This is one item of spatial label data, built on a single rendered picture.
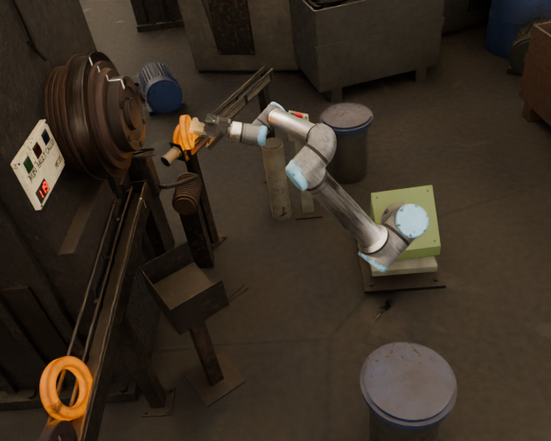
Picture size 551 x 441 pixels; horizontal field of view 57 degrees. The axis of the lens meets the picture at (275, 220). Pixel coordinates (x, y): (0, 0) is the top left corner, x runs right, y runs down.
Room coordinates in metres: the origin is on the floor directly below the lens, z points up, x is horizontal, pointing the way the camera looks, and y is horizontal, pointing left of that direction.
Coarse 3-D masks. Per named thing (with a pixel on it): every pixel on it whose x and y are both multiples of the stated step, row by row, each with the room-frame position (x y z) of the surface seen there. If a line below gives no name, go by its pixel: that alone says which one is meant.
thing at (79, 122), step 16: (80, 64) 1.76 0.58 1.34; (112, 64) 1.98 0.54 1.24; (80, 80) 1.67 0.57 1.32; (80, 96) 1.62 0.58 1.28; (80, 112) 1.60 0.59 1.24; (80, 128) 1.58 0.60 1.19; (80, 144) 1.57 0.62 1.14; (96, 144) 1.58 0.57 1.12; (96, 160) 1.57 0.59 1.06; (112, 176) 1.61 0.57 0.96
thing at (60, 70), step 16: (48, 80) 1.74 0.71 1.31; (64, 80) 1.68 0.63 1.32; (48, 96) 1.68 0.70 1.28; (64, 96) 1.63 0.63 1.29; (48, 112) 1.64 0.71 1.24; (64, 112) 1.60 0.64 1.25; (64, 128) 1.61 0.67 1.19; (64, 144) 1.60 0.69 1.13; (80, 160) 1.56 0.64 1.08; (96, 176) 1.62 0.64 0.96
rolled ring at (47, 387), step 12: (60, 360) 0.96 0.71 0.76; (72, 360) 0.98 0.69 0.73; (48, 372) 0.91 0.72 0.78; (72, 372) 0.97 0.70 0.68; (84, 372) 0.97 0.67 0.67; (48, 384) 0.88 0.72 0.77; (84, 384) 0.94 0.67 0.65; (48, 396) 0.85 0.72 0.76; (84, 396) 0.91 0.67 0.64; (48, 408) 0.83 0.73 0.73; (60, 408) 0.84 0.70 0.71; (72, 408) 0.85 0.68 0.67; (84, 408) 0.87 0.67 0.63
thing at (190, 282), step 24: (144, 264) 1.37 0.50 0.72; (168, 264) 1.41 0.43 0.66; (192, 264) 1.44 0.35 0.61; (168, 288) 1.34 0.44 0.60; (192, 288) 1.33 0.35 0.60; (216, 288) 1.22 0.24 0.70; (168, 312) 1.17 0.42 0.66; (192, 312) 1.16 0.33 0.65; (192, 336) 1.30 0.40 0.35; (216, 360) 1.30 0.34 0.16; (192, 384) 1.30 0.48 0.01; (216, 384) 1.28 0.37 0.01; (240, 384) 1.26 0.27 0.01
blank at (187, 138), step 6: (180, 120) 2.07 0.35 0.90; (186, 120) 2.07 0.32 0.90; (180, 126) 2.04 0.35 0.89; (186, 126) 2.04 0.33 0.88; (180, 132) 2.02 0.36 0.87; (186, 132) 2.02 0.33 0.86; (186, 138) 2.01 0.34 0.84; (192, 138) 2.09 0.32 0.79; (186, 144) 2.01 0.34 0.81; (192, 144) 2.06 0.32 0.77
